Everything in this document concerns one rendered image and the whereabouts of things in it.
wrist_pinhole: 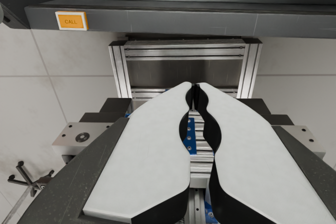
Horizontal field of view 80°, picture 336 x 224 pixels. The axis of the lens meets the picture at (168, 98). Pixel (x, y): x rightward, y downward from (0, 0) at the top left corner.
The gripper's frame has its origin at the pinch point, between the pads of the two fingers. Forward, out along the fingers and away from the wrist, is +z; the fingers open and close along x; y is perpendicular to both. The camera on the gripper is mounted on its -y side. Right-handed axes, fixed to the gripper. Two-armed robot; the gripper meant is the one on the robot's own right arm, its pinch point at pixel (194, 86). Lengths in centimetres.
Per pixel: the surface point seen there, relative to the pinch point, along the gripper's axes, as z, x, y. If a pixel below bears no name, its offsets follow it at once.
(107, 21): 27.1, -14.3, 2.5
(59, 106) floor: 122, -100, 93
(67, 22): 25.9, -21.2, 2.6
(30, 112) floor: 122, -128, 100
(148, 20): 27.1, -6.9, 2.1
